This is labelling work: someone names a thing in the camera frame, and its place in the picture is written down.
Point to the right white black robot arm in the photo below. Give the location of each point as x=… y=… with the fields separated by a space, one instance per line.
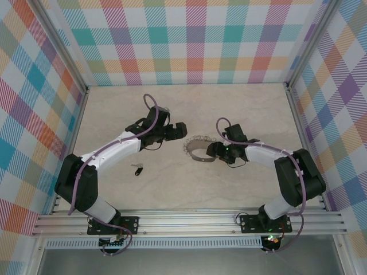
x=258 y=154

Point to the aluminium corner post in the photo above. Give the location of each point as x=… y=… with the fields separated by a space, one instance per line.
x=66 y=48
x=313 y=40

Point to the small circuit board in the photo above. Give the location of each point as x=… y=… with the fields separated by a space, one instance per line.
x=272 y=240
x=113 y=243

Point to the small black clasp piece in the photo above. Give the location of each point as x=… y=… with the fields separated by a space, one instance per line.
x=138 y=171

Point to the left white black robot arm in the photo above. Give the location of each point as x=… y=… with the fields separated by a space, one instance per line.
x=114 y=149

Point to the wide aluminium base rail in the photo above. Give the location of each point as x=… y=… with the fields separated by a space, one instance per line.
x=186 y=222

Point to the grey metal panel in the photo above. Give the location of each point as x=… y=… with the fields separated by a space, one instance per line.
x=186 y=263

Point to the grey band with key rings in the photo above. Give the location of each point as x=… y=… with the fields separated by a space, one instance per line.
x=196 y=149

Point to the thin aluminium floor rail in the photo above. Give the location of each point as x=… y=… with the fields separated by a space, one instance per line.
x=75 y=131
x=301 y=129

